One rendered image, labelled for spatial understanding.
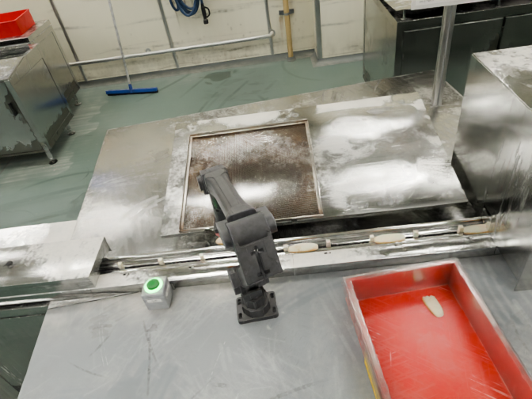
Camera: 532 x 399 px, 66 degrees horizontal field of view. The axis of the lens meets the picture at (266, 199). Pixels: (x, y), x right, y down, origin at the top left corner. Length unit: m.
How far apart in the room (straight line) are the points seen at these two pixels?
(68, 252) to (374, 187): 1.07
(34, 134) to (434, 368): 3.45
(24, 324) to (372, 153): 1.39
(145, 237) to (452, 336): 1.07
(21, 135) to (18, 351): 2.39
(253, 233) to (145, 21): 4.32
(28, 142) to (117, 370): 2.94
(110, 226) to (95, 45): 3.70
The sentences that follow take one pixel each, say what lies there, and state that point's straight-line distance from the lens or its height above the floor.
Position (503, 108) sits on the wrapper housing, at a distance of 1.30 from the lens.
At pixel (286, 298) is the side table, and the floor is 0.82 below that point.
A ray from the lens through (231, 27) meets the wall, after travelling 4.87.
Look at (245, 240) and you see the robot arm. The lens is 0.79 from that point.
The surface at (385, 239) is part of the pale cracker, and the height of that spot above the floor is 0.86.
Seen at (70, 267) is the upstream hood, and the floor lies 0.92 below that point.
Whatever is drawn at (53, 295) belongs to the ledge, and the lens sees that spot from 1.55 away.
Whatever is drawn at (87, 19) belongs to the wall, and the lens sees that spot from 5.16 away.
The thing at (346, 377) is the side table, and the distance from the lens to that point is 1.16.
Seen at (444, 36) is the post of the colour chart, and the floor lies 1.15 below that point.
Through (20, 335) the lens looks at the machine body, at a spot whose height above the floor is 0.65.
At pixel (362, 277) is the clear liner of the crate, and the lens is 1.20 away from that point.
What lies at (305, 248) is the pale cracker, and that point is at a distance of 1.36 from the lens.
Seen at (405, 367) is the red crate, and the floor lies 0.82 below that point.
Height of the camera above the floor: 1.86
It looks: 40 degrees down
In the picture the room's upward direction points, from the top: 10 degrees counter-clockwise
